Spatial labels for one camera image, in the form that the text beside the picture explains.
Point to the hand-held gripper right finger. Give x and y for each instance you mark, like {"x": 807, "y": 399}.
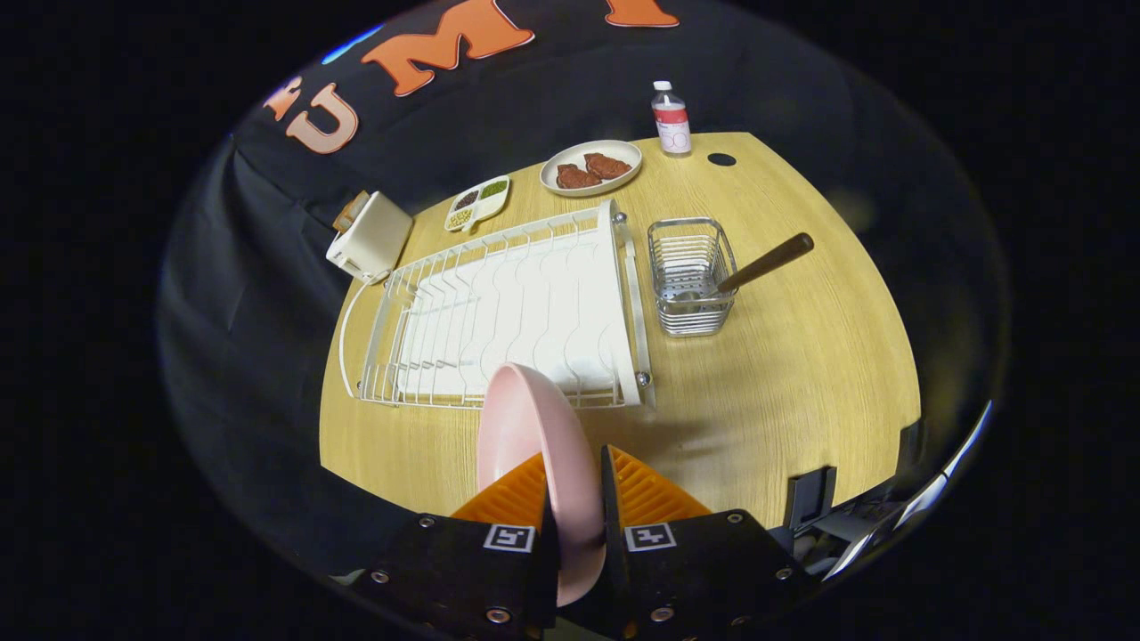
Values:
{"x": 613, "y": 534}

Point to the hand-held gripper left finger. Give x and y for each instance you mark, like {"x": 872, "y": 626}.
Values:
{"x": 549, "y": 579}

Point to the pink plate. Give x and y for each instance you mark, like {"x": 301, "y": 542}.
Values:
{"x": 534, "y": 445}

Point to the white divided snack dish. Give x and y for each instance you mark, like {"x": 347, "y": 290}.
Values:
{"x": 478, "y": 203}

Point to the beige plate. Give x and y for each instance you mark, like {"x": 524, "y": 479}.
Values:
{"x": 561, "y": 160}

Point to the brown meat piece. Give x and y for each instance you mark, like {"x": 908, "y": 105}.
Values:
{"x": 607, "y": 166}
{"x": 577, "y": 177}

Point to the white toaster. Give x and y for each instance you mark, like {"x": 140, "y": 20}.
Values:
{"x": 370, "y": 240}

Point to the black table grommet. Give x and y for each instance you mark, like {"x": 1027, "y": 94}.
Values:
{"x": 721, "y": 159}

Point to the clear bottle with red label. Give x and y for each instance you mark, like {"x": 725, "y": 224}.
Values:
{"x": 672, "y": 125}

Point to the toasted bread slice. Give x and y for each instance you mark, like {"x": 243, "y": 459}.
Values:
{"x": 350, "y": 212}

